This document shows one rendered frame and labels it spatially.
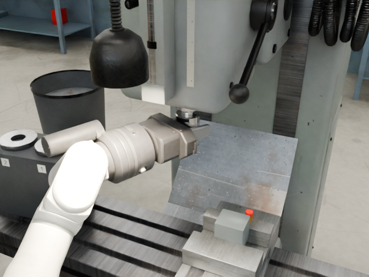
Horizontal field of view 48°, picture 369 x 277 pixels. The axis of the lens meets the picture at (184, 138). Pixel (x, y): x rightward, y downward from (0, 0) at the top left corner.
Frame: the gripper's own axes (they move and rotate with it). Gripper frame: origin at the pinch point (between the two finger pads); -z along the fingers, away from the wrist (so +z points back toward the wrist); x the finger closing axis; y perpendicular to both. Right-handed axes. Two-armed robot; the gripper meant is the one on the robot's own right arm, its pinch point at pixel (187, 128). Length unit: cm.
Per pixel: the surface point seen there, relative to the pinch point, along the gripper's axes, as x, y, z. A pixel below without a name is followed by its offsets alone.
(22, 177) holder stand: 35.6, 20.2, 21.4
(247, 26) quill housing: -8.5, -20.1, -5.1
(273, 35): -5.9, -16.5, -15.4
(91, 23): 465, 96, -231
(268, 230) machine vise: -13.8, 21.7, -10.8
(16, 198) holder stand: 38, 27, 23
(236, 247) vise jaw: -13.0, 21.8, -1.9
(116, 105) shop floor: 260, 122, -138
